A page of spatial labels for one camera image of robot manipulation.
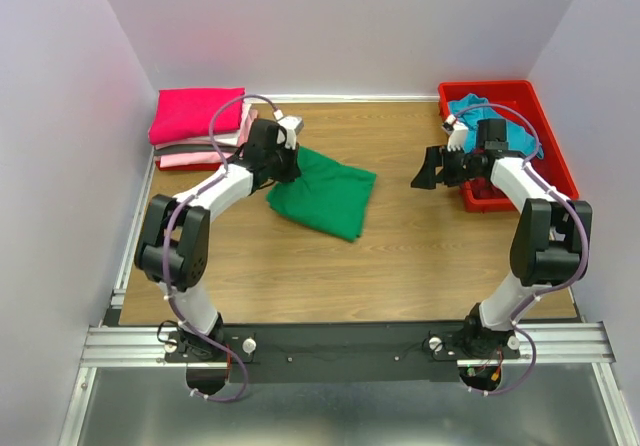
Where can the green t-shirt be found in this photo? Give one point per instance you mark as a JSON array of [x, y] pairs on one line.
[[328, 197]]

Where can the red plastic bin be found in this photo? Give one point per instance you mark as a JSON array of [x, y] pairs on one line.
[[521, 97]]

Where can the red folded t-shirt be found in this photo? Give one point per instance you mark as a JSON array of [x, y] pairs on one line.
[[188, 162]]

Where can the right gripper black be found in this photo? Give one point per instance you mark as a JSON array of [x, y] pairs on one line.
[[435, 156]]

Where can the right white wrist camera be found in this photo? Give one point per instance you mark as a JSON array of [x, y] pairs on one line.
[[457, 133]]

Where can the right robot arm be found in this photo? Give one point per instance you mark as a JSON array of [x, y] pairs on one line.
[[550, 248]]

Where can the grey folded t-shirt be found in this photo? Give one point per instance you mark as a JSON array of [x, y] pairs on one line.
[[206, 149]]

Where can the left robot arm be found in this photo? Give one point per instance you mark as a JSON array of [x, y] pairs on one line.
[[173, 246]]

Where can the blue t-shirt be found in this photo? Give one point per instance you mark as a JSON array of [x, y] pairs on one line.
[[518, 136]]

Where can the magenta folded t-shirt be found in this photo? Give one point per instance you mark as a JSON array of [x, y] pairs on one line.
[[186, 113]]

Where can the dark red t-shirt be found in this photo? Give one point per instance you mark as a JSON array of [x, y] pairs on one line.
[[483, 190]]

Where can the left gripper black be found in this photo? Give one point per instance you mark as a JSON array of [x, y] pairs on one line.
[[292, 171]]

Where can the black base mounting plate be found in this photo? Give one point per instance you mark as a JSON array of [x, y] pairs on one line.
[[344, 353]]

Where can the light pink folded t-shirt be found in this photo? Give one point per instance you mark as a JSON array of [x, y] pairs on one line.
[[227, 151]]

